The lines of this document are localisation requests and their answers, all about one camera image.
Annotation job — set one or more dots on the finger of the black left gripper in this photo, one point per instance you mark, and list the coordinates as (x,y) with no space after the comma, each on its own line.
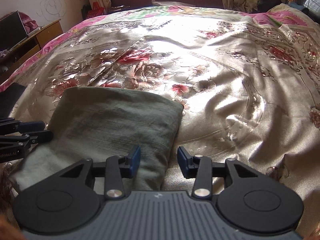
(10,125)
(16,147)

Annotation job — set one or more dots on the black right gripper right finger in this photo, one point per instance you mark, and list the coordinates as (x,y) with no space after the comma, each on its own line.
(242,196)

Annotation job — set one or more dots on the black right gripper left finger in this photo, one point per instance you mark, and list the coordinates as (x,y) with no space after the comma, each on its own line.
(73,196)

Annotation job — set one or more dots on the olive green pants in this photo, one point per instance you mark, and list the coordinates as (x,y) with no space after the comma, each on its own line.
(97,123)

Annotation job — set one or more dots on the wooden side cabinet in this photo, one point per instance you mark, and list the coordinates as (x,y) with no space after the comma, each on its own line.
(28,47)

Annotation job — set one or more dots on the black monitor screen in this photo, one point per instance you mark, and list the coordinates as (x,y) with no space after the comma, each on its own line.
(12,31)

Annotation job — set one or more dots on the floral beige bedspread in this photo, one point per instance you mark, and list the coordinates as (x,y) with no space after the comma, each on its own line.
(248,84)

